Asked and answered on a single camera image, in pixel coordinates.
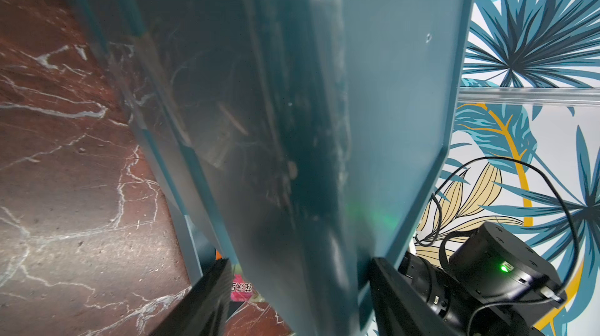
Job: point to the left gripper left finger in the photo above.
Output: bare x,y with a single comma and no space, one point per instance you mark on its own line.
204,310

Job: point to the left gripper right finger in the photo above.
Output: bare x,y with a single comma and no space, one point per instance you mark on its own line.
415,298

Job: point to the teal three-drawer cabinet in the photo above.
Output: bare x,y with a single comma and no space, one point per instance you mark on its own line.
303,138

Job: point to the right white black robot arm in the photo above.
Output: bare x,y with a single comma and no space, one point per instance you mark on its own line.
488,282

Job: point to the right aluminium corner post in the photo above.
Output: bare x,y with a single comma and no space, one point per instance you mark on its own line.
532,96

